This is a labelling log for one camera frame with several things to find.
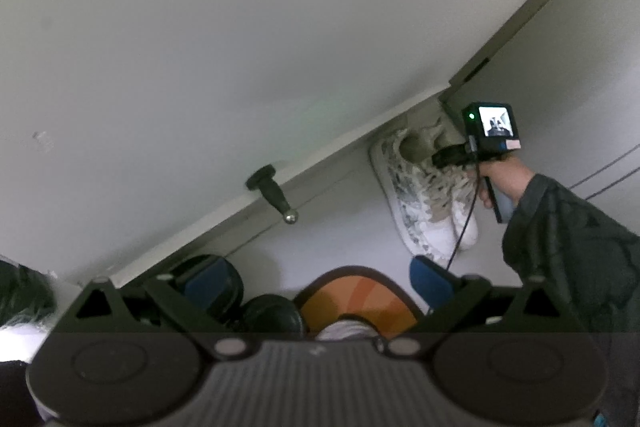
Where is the wall door stopper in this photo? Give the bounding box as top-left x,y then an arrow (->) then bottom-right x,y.
245,165 -> 298,225

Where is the dark jacket right forearm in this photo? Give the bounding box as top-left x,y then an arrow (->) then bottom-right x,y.
502,174 -> 639,426

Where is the white sneaker with beige laces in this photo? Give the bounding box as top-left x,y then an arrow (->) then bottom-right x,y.
314,315 -> 380,341

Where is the orange cat-shaped floor mat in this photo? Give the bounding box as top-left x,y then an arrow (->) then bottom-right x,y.
293,265 -> 425,339

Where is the black chunky clog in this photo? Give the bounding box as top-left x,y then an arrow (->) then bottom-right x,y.
169,254 -> 244,324
233,294 -> 307,339

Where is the grey door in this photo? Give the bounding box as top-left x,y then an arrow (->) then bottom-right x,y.
447,0 -> 639,231

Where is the person right hand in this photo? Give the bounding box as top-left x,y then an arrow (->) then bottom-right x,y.
466,155 -> 536,207

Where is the white patterned sneaker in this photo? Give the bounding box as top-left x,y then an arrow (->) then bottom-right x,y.
369,118 -> 478,268

